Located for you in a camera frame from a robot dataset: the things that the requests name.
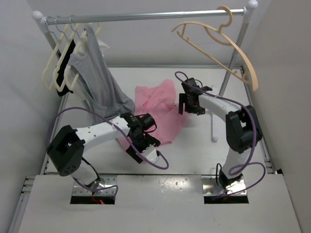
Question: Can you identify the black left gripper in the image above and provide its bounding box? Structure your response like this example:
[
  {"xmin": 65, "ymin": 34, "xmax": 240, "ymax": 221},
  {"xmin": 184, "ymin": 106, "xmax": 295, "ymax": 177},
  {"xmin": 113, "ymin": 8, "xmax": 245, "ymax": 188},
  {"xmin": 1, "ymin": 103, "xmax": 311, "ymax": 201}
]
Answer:
[{"xmin": 126, "ymin": 133, "xmax": 160, "ymax": 163}]

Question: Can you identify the pink t-shirt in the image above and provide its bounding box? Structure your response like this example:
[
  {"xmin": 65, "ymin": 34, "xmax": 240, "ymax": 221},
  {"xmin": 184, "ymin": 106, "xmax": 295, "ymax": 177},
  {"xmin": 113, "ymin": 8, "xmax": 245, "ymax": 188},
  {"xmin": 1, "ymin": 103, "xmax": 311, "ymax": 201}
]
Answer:
[{"xmin": 119, "ymin": 79, "xmax": 188, "ymax": 156}]

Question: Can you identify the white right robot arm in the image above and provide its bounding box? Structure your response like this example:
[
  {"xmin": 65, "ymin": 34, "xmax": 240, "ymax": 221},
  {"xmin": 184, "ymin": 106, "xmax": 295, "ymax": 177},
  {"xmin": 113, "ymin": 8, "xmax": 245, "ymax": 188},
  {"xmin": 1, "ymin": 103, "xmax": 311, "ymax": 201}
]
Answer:
[{"xmin": 179, "ymin": 78, "xmax": 262, "ymax": 188}]

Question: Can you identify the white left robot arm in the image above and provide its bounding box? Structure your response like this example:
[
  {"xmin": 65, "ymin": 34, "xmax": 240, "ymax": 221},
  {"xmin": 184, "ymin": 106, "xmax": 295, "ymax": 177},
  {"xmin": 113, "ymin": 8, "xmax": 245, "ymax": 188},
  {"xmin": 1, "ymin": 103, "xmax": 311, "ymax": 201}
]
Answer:
[{"xmin": 47, "ymin": 113, "xmax": 160, "ymax": 187}]

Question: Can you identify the tan plastic hanger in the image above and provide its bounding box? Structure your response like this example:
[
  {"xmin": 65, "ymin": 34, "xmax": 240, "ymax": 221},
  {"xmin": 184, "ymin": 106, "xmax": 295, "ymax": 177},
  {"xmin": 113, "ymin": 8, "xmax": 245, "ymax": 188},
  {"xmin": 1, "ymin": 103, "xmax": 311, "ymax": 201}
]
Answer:
[{"xmin": 171, "ymin": 0, "xmax": 259, "ymax": 95}]

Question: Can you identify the grey t-shirt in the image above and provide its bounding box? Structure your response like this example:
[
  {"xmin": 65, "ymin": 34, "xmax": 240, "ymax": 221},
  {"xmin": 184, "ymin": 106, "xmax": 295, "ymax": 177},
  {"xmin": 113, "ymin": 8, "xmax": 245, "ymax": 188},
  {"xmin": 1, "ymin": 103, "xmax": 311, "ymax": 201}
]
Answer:
[{"xmin": 64, "ymin": 24, "xmax": 135, "ymax": 119}]

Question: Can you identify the cream hanger with grey shirt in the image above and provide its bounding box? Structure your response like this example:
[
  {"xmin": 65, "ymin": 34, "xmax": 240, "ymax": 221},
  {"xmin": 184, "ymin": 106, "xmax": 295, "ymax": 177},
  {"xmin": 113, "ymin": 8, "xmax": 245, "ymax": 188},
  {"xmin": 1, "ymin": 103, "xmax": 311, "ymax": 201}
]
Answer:
[{"xmin": 61, "ymin": 22, "xmax": 102, "ymax": 90}]

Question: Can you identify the cream hanger with black garment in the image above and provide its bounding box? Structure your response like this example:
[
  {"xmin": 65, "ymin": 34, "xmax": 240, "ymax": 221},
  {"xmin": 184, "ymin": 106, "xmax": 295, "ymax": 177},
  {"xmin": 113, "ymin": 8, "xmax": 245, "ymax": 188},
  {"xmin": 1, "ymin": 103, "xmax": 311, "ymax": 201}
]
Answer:
[{"xmin": 52, "ymin": 15, "xmax": 80, "ymax": 92}]

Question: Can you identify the cream hanger outer left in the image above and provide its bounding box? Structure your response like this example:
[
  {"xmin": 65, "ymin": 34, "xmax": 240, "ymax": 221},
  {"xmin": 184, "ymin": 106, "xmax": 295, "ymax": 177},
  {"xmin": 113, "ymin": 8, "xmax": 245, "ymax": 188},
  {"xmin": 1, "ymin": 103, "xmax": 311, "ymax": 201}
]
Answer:
[{"xmin": 42, "ymin": 16, "xmax": 69, "ymax": 90}]

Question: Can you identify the white front cover panel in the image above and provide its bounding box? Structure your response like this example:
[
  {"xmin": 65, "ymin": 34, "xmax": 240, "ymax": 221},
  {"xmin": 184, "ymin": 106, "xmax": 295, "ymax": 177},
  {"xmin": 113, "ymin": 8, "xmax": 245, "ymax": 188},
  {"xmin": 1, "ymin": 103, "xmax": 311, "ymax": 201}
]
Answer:
[{"xmin": 19, "ymin": 175, "xmax": 300, "ymax": 233}]

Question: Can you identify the white garment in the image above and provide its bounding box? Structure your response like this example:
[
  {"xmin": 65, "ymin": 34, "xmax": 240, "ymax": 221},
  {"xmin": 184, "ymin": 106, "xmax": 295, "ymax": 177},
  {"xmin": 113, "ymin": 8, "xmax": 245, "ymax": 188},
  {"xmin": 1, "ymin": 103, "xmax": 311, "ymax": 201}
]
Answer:
[{"xmin": 76, "ymin": 39, "xmax": 110, "ymax": 57}]

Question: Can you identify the silver clothes rack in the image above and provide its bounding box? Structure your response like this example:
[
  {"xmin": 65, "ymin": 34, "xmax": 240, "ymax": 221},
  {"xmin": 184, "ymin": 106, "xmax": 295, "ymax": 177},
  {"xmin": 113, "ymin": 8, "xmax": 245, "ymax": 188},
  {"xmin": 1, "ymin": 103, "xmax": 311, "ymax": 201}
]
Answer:
[{"xmin": 31, "ymin": 0, "xmax": 259, "ymax": 143}]

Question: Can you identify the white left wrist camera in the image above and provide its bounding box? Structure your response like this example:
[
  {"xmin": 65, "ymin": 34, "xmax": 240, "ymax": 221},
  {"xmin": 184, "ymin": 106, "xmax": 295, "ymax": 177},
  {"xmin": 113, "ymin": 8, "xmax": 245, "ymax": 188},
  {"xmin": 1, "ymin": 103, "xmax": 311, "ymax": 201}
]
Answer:
[{"xmin": 141, "ymin": 146, "xmax": 159, "ymax": 164}]

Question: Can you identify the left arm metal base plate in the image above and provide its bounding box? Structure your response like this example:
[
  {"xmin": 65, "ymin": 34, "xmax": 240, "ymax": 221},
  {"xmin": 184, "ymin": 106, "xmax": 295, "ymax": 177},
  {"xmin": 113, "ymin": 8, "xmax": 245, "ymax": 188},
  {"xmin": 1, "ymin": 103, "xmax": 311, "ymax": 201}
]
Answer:
[{"xmin": 72, "ymin": 175, "xmax": 118, "ymax": 197}]

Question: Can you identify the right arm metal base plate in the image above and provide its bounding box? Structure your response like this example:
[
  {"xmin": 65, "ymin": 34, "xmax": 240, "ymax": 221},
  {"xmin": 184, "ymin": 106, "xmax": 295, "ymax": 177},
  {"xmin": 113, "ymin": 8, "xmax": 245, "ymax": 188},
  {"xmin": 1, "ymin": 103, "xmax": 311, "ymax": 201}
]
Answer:
[{"xmin": 202, "ymin": 175, "xmax": 247, "ymax": 197}]

